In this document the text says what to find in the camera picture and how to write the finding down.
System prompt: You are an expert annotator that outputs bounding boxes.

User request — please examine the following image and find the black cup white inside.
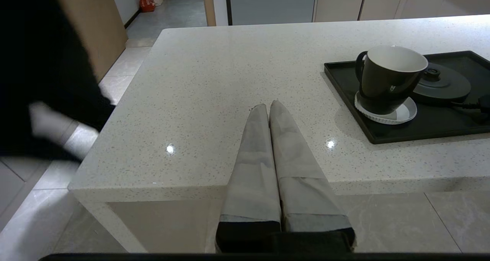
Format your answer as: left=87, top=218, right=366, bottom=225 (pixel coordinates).
left=355, top=45, right=429, bottom=115

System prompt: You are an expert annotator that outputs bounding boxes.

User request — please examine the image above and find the black rectangular serving tray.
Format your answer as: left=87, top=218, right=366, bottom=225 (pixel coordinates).
left=324, top=51, right=490, bottom=145

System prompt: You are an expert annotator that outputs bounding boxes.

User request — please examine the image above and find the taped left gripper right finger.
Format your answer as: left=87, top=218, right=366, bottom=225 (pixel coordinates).
left=269, top=100, right=353, bottom=234

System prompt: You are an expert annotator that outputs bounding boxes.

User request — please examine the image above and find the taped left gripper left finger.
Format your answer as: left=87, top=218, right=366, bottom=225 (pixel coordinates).
left=216, top=103, right=282, bottom=234

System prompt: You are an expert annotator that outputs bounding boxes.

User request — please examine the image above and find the white saucer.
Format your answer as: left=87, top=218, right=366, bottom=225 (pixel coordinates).
left=354, top=92, right=418, bottom=125

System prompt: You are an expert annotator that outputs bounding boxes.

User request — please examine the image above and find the tall grey refrigerator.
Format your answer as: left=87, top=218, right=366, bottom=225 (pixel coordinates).
left=226, top=0, right=317, bottom=26

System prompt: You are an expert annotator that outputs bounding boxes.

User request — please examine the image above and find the beige drawer unit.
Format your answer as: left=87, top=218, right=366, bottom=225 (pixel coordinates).
left=398, top=0, right=490, bottom=18

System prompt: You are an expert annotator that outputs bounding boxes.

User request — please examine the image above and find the brown wooden door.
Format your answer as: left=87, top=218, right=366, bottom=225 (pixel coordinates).
left=52, top=0, right=128, bottom=82

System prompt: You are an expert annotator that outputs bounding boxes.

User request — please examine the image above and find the person in black clothes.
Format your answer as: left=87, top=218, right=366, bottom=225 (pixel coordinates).
left=0, top=0, right=116, bottom=163

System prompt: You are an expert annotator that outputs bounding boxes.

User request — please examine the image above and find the round black kettle base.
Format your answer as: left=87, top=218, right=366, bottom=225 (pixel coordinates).
left=412, top=62, right=472, bottom=106

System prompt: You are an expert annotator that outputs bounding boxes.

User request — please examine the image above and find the pale blurred person hand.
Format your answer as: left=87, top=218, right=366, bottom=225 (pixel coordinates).
left=29, top=101, right=75, bottom=140

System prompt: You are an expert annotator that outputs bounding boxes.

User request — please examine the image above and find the beige cabinet door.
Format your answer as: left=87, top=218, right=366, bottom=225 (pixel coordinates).
left=359, top=0, right=408, bottom=21
left=314, top=0, right=368, bottom=23

